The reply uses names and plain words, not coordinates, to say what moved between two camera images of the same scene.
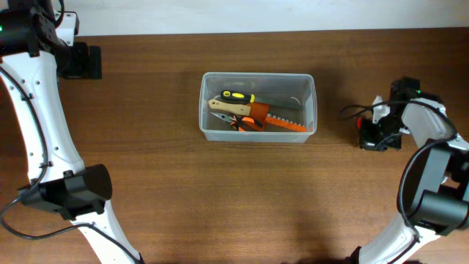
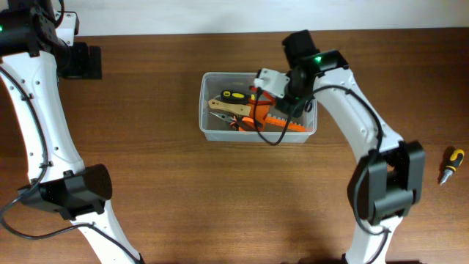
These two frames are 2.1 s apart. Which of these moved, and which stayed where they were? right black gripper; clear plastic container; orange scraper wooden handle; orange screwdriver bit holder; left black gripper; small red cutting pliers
Moved: right black gripper; small red cutting pliers
Stayed: orange screwdriver bit holder; clear plastic container; orange scraper wooden handle; left black gripper
